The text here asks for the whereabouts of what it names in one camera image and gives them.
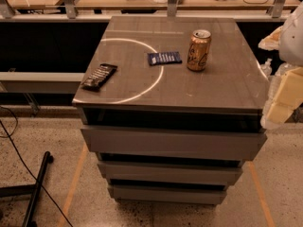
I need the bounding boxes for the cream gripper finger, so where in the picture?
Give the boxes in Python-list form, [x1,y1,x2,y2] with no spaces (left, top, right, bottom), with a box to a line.
[258,26,282,51]
[260,67,303,130]

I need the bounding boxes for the orange soda can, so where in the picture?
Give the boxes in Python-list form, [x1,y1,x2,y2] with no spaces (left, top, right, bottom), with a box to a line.
[187,29,211,72]

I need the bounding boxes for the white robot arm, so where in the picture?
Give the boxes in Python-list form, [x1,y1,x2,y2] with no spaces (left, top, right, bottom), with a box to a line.
[260,2,303,130]

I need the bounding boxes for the black rxbar chocolate bar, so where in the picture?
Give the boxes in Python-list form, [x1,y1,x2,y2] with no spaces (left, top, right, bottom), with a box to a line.
[81,63,117,91]

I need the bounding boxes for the clear plastic bottle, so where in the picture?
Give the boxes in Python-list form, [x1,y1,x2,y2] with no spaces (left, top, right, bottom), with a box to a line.
[260,58,272,78]

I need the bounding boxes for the blue snack bar wrapper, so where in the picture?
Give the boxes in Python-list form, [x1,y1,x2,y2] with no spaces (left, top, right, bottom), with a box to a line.
[148,52,182,66]

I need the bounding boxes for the grey drawer cabinet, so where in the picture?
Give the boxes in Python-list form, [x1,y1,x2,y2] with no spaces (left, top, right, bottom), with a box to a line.
[73,16,270,205]

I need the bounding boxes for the black metal stand leg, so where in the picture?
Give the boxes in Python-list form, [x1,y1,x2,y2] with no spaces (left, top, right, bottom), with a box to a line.
[0,151,53,227]

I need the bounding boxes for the black floor cable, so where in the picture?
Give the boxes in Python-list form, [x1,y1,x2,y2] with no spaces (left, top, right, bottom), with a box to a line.
[0,106,74,227]

